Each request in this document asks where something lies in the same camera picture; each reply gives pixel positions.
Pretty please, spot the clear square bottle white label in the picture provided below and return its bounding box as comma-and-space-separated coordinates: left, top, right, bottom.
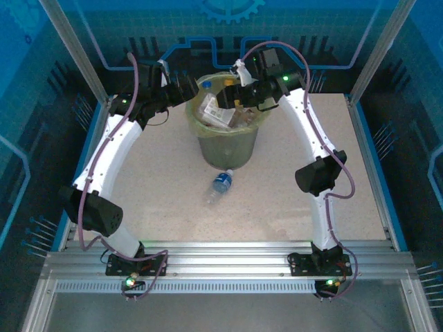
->
195, 95, 236, 131

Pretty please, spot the lined mesh trash bin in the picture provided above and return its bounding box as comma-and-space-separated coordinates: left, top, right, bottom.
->
186, 72, 274, 138

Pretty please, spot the grey mesh waste bin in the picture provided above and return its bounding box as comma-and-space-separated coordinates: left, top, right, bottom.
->
186, 74, 274, 169

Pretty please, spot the blue label bottle white cap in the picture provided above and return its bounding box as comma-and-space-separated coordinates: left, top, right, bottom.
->
204, 168, 235, 205

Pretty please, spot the base connector with green light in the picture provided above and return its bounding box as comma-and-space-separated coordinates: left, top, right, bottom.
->
121, 278, 147, 295
314, 278, 344, 299

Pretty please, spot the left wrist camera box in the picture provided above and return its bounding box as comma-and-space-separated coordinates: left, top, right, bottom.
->
139, 59, 171, 95

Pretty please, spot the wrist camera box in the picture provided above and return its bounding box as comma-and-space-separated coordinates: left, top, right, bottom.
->
139, 59, 171, 95
234, 49, 282, 86

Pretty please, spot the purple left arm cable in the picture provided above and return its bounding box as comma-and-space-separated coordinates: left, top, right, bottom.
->
78, 51, 170, 301

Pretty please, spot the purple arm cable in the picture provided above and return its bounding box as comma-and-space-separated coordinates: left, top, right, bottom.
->
240, 41, 358, 301
78, 51, 170, 301

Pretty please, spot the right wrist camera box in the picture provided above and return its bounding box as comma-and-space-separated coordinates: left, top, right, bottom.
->
234, 49, 282, 86

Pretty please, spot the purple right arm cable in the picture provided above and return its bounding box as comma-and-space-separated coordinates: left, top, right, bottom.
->
240, 41, 358, 301

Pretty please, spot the aluminium table side rail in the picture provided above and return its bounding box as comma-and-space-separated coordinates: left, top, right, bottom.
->
55, 95, 114, 243
345, 95, 402, 243

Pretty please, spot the aluminium frame post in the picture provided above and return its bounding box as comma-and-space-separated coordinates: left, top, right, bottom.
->
345, 0, 418, 107
37, 0, 114, 107

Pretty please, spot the aluminium mounting rail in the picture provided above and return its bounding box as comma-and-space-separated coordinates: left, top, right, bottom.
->
44, 239, 416, 282

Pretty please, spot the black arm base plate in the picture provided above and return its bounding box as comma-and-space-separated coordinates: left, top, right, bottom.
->
287, 252, 353, 277
105, 253, 170, 277

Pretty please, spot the slotted grey cable duct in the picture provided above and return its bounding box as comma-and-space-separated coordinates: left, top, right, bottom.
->
55, 280, 326, 295

